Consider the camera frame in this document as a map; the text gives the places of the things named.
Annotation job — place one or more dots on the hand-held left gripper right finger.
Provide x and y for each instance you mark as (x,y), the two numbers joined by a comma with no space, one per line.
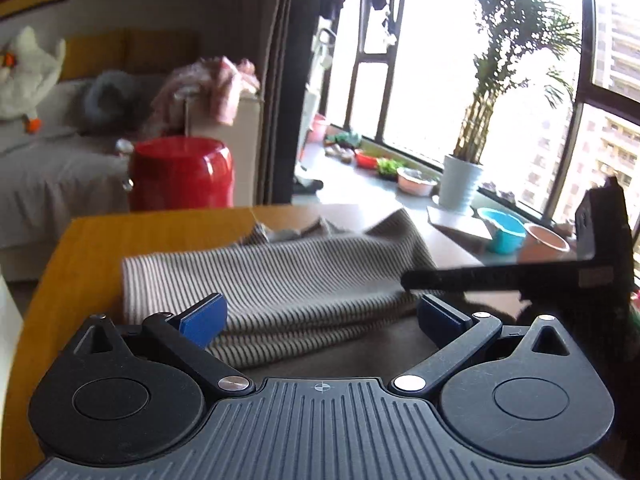
(442,317)

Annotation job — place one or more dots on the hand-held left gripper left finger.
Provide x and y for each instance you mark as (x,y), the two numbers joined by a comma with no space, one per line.
(202,320)

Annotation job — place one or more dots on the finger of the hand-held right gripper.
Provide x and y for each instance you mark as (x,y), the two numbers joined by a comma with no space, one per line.
(490,277)

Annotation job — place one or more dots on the striped beige garment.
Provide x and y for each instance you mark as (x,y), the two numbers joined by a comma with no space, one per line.
(300,280)

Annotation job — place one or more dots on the pile of pink clothes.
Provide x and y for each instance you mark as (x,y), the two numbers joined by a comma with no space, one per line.
(220,85)

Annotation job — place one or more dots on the blue plastic bowl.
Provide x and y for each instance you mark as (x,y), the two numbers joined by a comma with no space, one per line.
(502,232)

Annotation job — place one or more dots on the pink plastic pot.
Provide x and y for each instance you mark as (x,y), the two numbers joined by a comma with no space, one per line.
(542,247)

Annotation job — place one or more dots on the white paper sheet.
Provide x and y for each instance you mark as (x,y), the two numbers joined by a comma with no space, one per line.
(457,225)

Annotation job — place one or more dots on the white ribbed plant pot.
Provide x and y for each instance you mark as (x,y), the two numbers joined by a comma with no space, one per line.
(460,185)

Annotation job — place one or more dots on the pink metal basin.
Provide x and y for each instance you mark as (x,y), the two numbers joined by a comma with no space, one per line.
(417,182)

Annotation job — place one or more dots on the red round stool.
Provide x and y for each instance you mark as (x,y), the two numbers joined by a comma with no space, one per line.
(180,175)

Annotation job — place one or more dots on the green leafy vegetable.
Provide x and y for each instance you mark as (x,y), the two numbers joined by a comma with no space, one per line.
(387,167)

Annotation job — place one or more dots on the cardboard box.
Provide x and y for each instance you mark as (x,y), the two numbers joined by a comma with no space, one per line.
(247,160)

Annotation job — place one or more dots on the red plastic bowl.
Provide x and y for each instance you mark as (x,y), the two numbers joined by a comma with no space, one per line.
(365,160)

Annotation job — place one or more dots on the green toy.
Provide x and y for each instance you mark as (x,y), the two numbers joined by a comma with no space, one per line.
(347,138)

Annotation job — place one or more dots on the grey covered sofa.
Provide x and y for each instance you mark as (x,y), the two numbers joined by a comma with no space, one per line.
(55,180)

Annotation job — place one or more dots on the pink plastic bucket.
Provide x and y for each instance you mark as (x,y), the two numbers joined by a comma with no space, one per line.
(316,129)

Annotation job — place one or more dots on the green bamboo palm plant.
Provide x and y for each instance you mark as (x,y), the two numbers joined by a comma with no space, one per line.
(505,25)

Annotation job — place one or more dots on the grey neck pillow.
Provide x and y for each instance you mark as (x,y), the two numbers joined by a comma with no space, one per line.
(107,100)

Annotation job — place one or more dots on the brown curtain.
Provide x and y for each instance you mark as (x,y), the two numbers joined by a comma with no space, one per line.
(285,85)

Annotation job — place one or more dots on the mustard sofa back cushion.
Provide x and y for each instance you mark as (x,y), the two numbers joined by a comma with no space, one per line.
(95,55)
(160,50)

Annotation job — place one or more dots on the white goose plush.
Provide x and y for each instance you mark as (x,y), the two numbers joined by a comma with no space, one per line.
(27,75)

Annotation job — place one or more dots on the dark window frame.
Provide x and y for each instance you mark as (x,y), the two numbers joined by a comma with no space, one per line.
(582,85)

